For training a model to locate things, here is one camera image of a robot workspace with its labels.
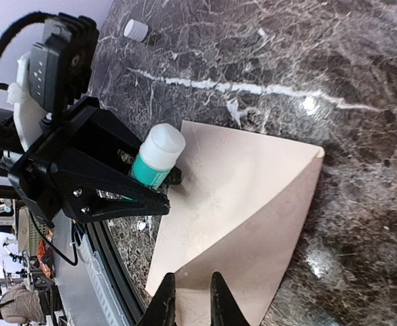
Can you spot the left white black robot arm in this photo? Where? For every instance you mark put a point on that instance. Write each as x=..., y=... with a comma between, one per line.
x=77, y=169

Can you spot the white slotted cable duct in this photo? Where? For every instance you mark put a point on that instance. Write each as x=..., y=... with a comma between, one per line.
x=106, y=297

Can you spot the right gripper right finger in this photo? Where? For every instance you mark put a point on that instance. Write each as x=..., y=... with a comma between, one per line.
x=224, y=310

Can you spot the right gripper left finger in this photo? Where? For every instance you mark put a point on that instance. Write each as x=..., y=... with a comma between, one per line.
x=161, y=310

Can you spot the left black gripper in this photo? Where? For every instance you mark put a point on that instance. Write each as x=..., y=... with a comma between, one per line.
x=87, y=188

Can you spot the beige paper envelope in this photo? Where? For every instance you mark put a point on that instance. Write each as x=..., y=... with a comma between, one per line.
x=239, y=211

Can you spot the small white glue cap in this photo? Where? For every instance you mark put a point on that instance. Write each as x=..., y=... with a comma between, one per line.
x=136, y=30

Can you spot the white green glue stick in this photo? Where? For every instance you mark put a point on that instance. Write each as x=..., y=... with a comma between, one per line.
x=157, y=155

